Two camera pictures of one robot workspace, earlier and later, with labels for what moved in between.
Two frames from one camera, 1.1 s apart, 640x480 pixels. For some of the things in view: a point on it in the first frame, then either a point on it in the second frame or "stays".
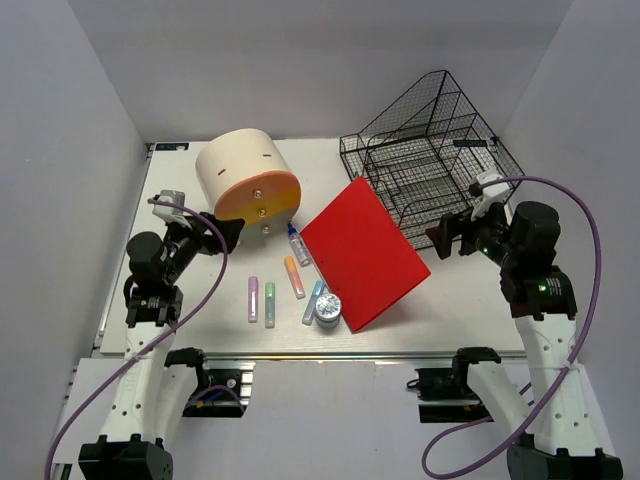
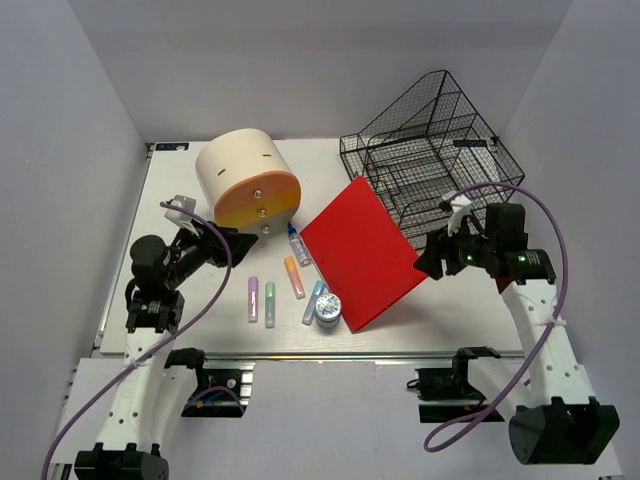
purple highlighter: [253, 299] stays
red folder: [366, 260] stays
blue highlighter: [309, 314] stays
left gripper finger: [210, 244] -> [239, 243]
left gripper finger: [230, 230] -> [239, 243]
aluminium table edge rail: [301, 356] stays
